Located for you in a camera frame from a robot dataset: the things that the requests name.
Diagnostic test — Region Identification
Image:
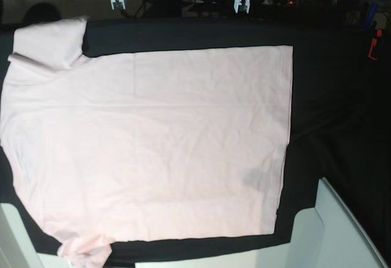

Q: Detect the pink T-shirt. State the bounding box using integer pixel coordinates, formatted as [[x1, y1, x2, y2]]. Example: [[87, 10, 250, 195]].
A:
[[1, 18, 293, 267]]

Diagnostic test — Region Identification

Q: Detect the white power strip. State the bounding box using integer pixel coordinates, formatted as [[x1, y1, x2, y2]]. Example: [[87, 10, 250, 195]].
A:
[[262, 0, 294, 6]]

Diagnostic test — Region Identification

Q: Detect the red clamp right edge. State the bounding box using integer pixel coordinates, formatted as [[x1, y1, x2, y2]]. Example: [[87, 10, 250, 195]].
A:
[[368, 29, 382, 61]]

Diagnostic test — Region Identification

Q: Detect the black table cloth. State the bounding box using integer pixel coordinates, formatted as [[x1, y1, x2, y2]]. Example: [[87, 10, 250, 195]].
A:
[[0, 17, 391, 264]]

